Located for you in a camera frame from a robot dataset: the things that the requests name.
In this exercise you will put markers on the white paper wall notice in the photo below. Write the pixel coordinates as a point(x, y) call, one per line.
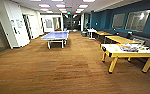
point(20, 23)
point(13, 23)

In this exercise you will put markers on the small white table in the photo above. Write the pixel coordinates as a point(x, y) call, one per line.
point(91, 30)

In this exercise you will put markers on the wooden yellow table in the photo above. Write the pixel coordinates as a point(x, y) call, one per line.
point(121, 39)
point(103, 33)

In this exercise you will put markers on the square ceiling light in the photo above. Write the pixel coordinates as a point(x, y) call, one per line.
point(44, 5)
point(88, 0)
point(60, 5)
point(35, 0)
point(57, 0)
point(83, 6)

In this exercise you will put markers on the white illuminated table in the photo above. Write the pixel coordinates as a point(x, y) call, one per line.
point(124, 53)

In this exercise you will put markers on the blue ping pong table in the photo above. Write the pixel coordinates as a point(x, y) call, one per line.
point(56, 35)

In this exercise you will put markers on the grey round bin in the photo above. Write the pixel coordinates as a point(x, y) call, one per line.
point(84, 33)

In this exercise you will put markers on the dark long sofa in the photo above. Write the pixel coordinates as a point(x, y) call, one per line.
point(147, 36)

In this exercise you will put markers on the interior glass window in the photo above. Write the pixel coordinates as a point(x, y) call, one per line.
point(137, 20)
point(118, 20)

